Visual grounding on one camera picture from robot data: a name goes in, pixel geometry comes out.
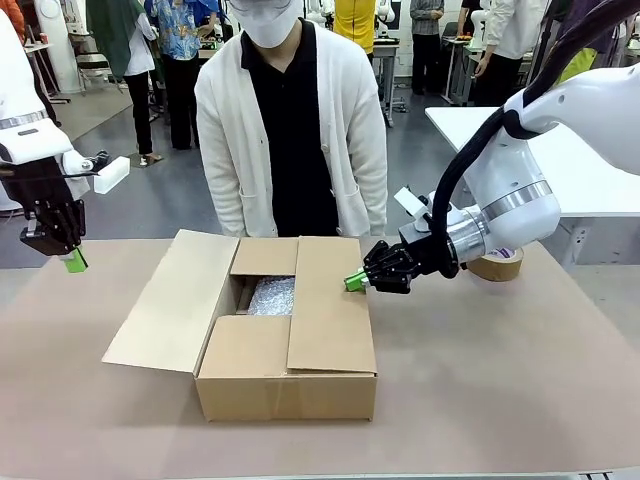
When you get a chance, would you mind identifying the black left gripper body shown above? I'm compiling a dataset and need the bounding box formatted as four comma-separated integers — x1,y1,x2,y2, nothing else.
0,172,76,214

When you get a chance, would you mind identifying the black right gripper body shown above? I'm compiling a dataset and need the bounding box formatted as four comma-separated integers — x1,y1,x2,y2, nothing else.
398,223,459,295

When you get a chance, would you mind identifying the brown cardboard box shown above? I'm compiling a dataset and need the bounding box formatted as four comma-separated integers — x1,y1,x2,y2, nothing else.
101,228,379,424

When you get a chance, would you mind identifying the brown packing tape roll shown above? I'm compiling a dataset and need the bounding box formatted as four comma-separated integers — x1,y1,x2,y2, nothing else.
467,245,525,283

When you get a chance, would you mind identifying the bubble wrapped bundle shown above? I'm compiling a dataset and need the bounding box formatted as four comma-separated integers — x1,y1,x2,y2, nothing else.
247,277,296,318

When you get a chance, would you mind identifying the grey chair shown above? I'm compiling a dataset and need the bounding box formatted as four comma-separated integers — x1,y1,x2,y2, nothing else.
74,51,127,96

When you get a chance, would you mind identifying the white side desk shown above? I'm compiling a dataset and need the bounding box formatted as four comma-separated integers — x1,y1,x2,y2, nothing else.
19,42,72,105

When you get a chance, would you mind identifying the person in green headscarf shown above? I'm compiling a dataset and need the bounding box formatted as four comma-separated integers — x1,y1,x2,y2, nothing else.
87,0,165,165

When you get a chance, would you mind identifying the large white table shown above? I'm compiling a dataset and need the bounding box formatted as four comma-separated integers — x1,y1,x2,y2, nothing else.
424,104,640,219

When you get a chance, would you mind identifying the person in grey shirt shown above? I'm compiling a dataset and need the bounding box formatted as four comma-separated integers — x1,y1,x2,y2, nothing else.
409,0,448,96

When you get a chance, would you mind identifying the person in white cardigan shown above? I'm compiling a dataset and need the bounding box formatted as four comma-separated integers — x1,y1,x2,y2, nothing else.
193,0,389,239

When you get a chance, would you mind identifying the person in blue floral shirt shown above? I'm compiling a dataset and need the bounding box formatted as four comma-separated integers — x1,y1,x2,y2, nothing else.
149,0,222,151

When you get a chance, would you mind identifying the person in yellow shirt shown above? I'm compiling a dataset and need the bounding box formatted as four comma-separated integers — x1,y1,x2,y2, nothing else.
333,0,376,55

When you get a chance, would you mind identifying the person in white shirt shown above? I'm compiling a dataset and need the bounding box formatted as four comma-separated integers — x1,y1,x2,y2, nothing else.
474,0,544,108

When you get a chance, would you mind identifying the person in lime green trousers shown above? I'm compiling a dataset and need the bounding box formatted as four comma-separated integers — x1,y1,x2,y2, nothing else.
554,0,621,86

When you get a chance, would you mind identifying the white face mask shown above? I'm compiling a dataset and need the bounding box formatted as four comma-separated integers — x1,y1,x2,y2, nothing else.
232,0,302,50

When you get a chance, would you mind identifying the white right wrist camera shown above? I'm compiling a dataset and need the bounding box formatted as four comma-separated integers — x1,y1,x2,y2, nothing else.
393,187,434,234

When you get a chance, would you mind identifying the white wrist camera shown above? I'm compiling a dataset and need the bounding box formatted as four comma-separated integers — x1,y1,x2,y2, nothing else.
393,187,434,234
62,149,132,195

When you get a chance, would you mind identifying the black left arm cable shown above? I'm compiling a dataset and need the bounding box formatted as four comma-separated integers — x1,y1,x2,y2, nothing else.
29,59,64,129

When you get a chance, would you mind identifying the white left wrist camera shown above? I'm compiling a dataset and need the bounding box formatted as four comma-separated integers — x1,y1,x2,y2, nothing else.
62,149,132,195

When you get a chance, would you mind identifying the black right arm cable sleeve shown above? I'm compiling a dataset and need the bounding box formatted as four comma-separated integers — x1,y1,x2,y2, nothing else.
429,0,632,279

